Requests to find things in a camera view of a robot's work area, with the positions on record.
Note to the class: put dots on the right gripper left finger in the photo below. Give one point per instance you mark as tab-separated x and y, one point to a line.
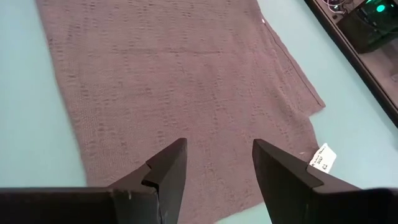
149	199

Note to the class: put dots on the green table mat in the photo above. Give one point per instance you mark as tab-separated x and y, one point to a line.
25	93

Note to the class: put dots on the black computer tower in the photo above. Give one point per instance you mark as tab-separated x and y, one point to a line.
367	28

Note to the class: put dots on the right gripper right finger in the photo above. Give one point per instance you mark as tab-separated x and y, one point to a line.
295	199

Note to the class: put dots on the grey terry towel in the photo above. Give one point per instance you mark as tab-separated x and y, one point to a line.
174	87

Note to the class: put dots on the black metal table frame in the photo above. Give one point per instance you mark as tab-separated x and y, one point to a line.
357	63

